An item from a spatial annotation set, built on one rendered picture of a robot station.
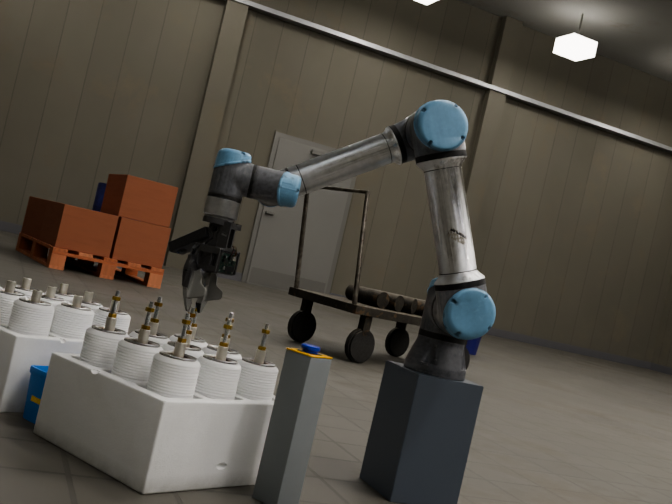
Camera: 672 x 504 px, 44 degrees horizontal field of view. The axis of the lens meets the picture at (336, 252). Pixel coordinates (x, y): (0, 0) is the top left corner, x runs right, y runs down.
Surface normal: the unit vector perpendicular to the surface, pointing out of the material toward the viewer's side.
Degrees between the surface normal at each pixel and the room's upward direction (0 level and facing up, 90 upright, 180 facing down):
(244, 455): 90
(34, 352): 90
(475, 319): 97
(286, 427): 90
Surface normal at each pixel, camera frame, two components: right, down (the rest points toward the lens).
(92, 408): -0.61, -0.15
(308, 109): 0.36, 0.07
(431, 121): 0.11, -0.12
